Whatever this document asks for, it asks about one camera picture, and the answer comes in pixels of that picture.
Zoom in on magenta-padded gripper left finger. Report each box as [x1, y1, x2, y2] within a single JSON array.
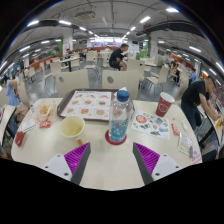
[[42, 142, 92, 186]]

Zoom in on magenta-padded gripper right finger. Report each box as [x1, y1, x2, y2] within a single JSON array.
[[132, 142, 183, 186]]

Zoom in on clear blue-capped water bottle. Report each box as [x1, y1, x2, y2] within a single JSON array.
[[108, 89, 134, 144]]

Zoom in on cream paper cup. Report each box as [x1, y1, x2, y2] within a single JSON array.
[[59, 115, 86, 139]]

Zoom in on colourful sticker sheet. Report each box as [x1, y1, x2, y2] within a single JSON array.
[[130, 109, 171, 140]]

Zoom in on flat round red coaster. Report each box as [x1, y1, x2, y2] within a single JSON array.
[[104, 129, 128, 146]]

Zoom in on clear plastic bag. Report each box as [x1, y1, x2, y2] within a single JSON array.
[[177, 132, 195, 158]]

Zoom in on red flat snack packet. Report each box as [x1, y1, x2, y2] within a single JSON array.
[[170, 123, 181, 136]]

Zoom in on red paper cup with lid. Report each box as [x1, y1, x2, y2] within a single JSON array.
[[155, 91, 176, 118]]

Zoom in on printed paper menu placemat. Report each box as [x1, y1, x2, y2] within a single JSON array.
[[60, 90, 113, 121]]

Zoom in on paper wrapper with fried food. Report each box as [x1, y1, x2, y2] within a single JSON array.
[[33, 99, 58, 124]]

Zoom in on white paper sheet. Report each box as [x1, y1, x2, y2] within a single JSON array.
[[18, 119, 38, 134]]

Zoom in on red carton box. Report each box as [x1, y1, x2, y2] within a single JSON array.
[[14, 130, 26, 148]]

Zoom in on beige chair with hole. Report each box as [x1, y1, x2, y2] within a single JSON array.
[[101, 68, 141, 101], [54, 68, 90, 98]]

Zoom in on person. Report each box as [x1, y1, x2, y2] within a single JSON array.
[[188, 67, 199, 84], [169, 60, 181, 84], [108, 43, 130, 72], [180, 75, 222, 132], [0, 74, 22, 108]]

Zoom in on beige chairs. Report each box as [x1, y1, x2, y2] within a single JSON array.
[[19, 49, 174, 94]]

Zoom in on ceiling lights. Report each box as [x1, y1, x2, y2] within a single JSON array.
[[0, 6, 224, 74]]

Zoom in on ceiling air conditioner unit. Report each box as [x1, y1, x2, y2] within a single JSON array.
[[75, 11, 97, 21]]

